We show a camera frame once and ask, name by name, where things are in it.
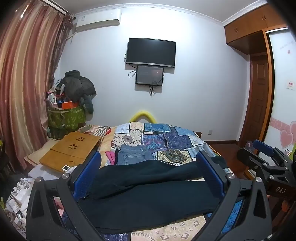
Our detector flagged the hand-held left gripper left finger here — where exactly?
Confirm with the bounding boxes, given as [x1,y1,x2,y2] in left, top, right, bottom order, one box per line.
[25,151,102,241]

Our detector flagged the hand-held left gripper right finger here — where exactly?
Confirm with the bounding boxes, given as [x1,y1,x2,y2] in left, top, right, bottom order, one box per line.
[196,151,273,241]

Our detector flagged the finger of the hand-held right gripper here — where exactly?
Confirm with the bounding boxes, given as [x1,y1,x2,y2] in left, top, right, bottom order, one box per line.
[252,139,278,160]
[236,147,271,172]

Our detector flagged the dark teal pants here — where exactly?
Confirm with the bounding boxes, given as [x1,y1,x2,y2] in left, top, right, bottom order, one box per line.
[77,156,232,232]

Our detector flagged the pink cloth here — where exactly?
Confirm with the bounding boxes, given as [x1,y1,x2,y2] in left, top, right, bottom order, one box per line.
[105,151,116,165]

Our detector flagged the wooden lap desk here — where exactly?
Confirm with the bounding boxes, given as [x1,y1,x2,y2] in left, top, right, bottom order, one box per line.
[39,132,102,173]

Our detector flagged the striped cloth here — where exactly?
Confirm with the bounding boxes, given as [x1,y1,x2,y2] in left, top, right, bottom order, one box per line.
[79,125,111,139]

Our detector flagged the white cloth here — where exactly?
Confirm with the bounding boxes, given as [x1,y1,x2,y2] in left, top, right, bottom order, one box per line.
[28,165,77,181]

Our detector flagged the patchwork printed blanket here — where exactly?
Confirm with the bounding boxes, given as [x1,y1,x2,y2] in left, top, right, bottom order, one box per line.
[53,122,245,241]

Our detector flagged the folded blue jeans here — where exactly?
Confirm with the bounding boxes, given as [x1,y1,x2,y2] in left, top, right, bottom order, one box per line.
[115,144,159,166]

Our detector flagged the brown wooden door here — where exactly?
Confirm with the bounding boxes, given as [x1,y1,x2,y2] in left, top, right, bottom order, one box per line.
[238,53,274,149]

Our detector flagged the white heart-print wardrobe door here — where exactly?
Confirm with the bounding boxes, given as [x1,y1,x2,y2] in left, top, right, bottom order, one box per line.
[264,28,296,151]

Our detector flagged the beige board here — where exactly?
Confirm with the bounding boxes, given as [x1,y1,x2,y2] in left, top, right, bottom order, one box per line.
[27,139,60,166]

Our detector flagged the green storage bag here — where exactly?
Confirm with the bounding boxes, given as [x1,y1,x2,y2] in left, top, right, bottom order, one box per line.
[47,105,86,139]

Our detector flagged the grey hanging cloth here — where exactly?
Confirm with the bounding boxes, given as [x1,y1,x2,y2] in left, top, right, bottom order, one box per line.
[80,94,94,114]

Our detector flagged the orange box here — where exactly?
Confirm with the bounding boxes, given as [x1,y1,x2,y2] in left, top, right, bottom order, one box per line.
[62,101,79,110]

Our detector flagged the yellow foam tube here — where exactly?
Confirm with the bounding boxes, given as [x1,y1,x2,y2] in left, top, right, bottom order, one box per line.
[129,110,157,123]

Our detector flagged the dark padded jacket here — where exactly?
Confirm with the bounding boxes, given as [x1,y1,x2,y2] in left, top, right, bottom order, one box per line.
[59,70,97,102]

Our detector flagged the wooden overhead cabinet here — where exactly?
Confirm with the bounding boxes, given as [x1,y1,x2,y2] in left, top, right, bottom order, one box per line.
[223,3,288,55]

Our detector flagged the striped pink curtain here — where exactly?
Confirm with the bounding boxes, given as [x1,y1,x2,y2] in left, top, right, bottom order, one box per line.
[0,0,75,172]

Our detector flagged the white air conditioner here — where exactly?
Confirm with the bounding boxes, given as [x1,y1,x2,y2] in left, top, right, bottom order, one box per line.
[73,9,122,33]

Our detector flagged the black monitor cable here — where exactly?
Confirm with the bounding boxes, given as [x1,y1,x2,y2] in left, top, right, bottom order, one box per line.
[149,80,162,96]

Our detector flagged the small black wall monitor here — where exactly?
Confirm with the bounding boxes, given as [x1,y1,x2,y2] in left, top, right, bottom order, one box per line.
[135,65,164,86]

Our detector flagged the black wall television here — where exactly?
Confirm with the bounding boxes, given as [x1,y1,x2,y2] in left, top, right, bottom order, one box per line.
[125,37,176,68]

